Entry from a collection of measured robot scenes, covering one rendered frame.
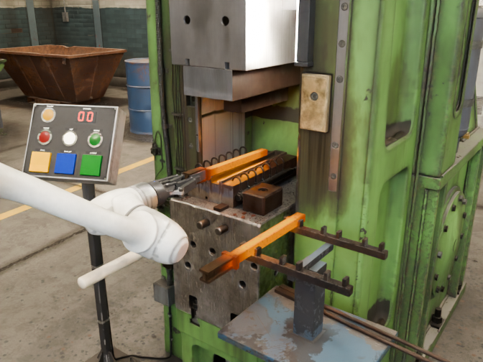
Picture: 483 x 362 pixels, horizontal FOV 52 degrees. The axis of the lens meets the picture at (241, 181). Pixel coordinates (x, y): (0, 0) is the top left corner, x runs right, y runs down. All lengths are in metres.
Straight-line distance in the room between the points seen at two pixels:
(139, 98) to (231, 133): 4.31
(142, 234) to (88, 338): 1.53
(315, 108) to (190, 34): 0.45
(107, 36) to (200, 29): 8.76
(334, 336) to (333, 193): 0.44
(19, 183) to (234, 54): 0.74
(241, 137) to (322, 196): 0.58
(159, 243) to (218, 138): 0.82
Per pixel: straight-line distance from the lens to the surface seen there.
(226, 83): 1.54
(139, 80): 6.23
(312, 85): 1.52
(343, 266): 1.68
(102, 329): 2.33
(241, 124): 2.05
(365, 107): 1.49
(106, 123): 1.87
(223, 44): 1.54
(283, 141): 2.04
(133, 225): 1.17
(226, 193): 1.64
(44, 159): 1.94
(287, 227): 1.38
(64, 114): 1.96
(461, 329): 2.84
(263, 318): 1.47
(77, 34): 10.93
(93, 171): 1.84
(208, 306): 1.82
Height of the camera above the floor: 1.55
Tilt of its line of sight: 20 degrees down
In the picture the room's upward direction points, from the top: straight up
